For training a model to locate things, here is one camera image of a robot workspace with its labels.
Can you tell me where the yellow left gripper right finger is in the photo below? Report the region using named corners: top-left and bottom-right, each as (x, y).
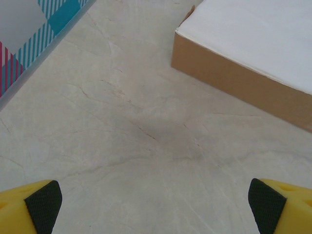
top-left (248, 178), bottom-right (312, 234)

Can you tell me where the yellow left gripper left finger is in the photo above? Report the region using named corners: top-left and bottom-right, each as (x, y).
top-left (0, 179), bottom-right (63, 234)

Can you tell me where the brown cardboard napkin box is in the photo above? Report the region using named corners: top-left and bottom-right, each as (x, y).
top-left (170, 4), bottom-right (312, 134)

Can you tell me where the white napkin stack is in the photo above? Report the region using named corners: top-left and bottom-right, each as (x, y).
top-left (175, 0), bottom-right (312, 96)

